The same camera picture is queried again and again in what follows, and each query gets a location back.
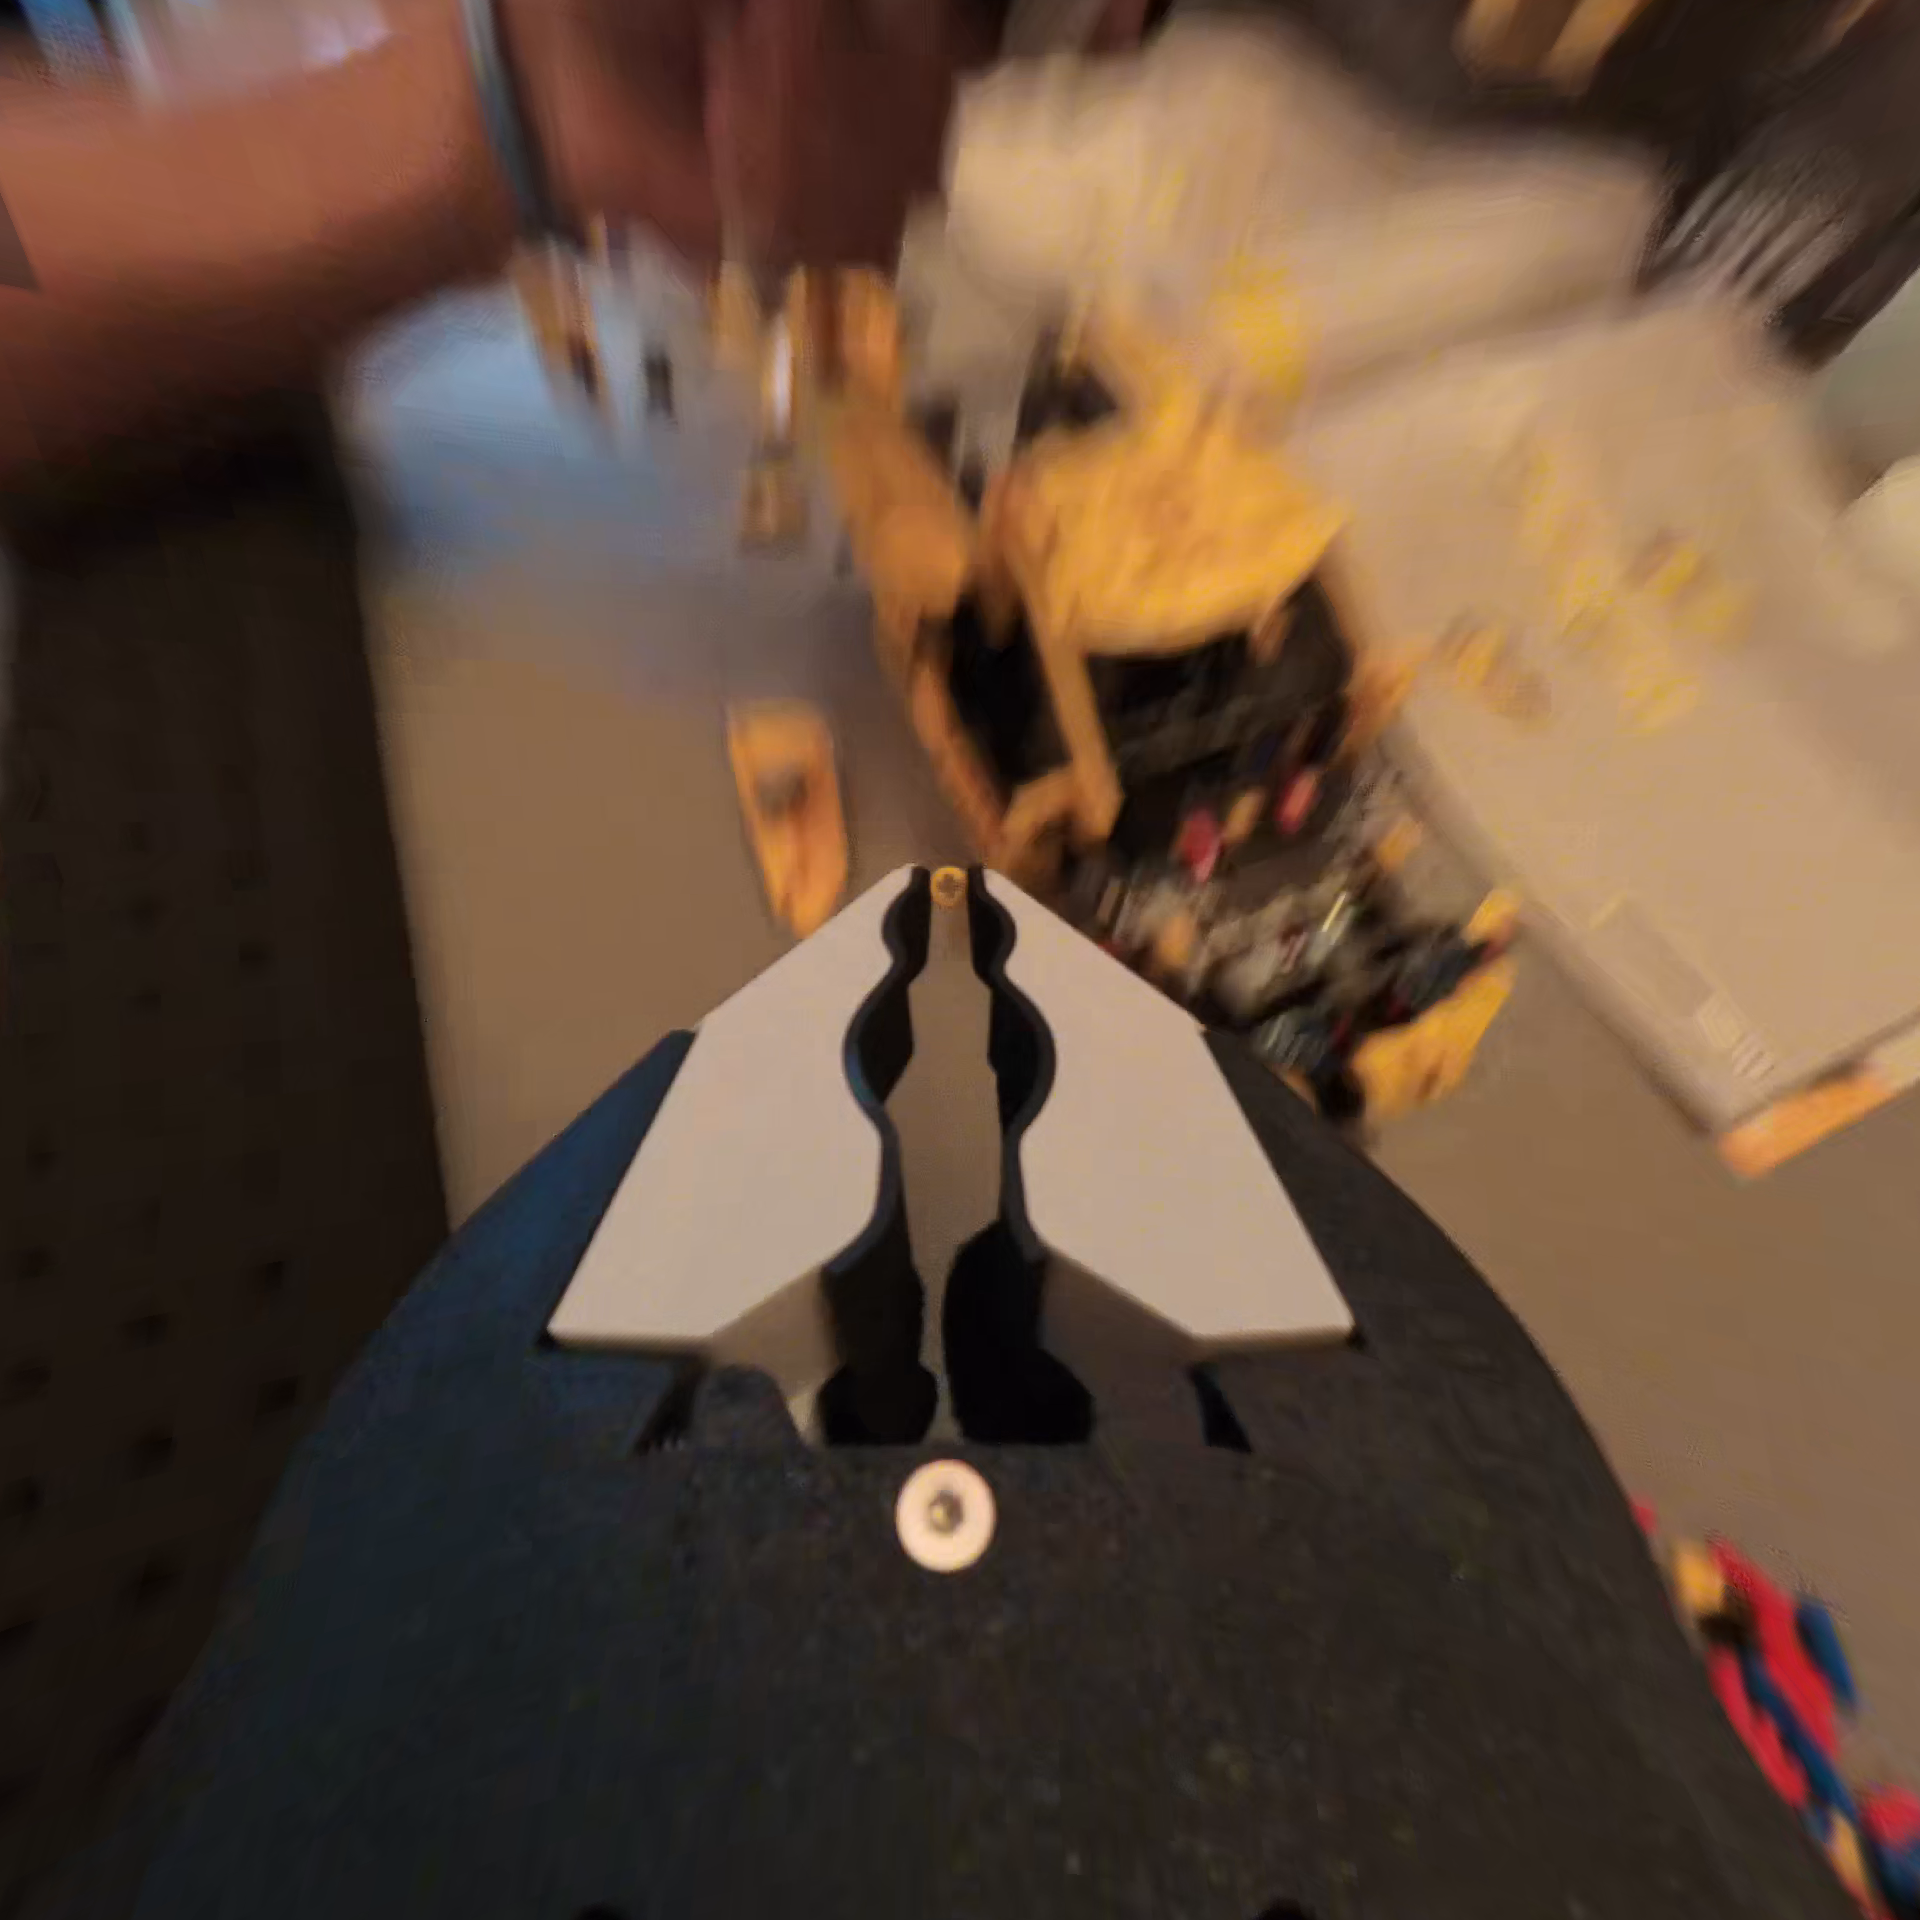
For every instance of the yellow panel brick piece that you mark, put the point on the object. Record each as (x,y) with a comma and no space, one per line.
(788,809)

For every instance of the yellow brick pieces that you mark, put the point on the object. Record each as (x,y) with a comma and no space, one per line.
(751,375)

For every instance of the person's left hand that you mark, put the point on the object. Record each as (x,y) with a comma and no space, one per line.
(751,119)

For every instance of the yellow brick car model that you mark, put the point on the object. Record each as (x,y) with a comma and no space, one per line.
(1156,600)

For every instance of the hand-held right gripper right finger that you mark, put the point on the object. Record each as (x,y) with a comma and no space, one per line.
(1156,1184)

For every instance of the pile of small connector pins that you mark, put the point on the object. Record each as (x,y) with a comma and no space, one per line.
(1786,1695)

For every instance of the grey desk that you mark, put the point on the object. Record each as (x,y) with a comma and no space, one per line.
(600,975)

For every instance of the person's left forearm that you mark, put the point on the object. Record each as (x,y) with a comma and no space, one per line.
(224,241)

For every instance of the open instruction booklet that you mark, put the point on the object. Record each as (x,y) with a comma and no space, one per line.
(1651,720)

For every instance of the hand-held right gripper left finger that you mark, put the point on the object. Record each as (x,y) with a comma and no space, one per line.
(751,1184)

